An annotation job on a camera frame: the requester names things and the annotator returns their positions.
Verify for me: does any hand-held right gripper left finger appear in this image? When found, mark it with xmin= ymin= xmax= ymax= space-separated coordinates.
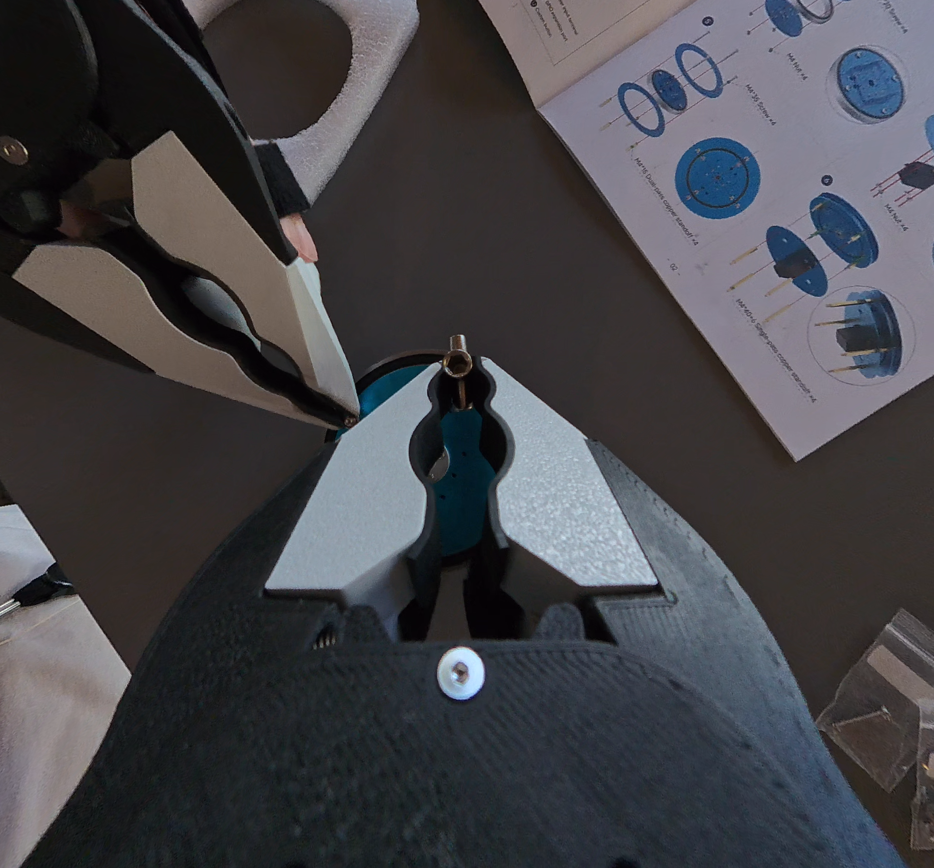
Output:
xmin=264 ymin=361 xmax=443 ymax=622

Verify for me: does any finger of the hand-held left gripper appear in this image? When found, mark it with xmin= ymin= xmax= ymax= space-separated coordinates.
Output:
xmin=131 ymin=131 xmax=360 ymax=420
xmin=13 ymin=240 xmax=351 ymax=431

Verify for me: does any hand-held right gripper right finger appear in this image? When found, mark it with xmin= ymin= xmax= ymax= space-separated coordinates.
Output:
xmin=478 ymin=357 xmax=658 ymax=589

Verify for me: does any blue disc with black rim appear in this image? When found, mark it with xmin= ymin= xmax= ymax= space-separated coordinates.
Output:
xmin=332 ymin=350 xmax=512 ymax=559

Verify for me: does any metal cross socket wrench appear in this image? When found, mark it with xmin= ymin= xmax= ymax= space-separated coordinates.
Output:
xmin=441 ymin=334 xmax=477 ymax=409

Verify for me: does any person's left hand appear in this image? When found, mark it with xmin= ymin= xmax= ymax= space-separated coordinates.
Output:
xmin=279 ymin=211 xmax=320 ymax=265

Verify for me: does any white foam sheet with hole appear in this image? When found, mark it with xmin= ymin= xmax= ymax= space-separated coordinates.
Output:
xmin=175 ymin=0 xmax=421 ymax=206

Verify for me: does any instruction sheet with blue drawings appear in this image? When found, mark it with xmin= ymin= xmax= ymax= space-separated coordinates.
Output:
xmin=536 ymin=0 xmax=934 ymax=463

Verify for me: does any person's white t-shirt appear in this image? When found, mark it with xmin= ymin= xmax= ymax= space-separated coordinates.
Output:
xmin=0 ymin=505 xmax=132 ymax=868

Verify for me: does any clear plastic parts bag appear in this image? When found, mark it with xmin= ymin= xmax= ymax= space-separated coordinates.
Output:
xmin=813 ymin=609 xmax=934 ymax=792
xmin=908 ymin=696 xmax=934 ymax=850

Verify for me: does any instruction sheet with circuit board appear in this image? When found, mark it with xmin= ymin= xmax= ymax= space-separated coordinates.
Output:
xmin=423 ymin=0 xmax=792 ymax=111

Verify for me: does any black lanyard strap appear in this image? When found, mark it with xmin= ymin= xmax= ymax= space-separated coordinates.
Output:
xmin=0 ymin=563 xmax=77 ymax=617

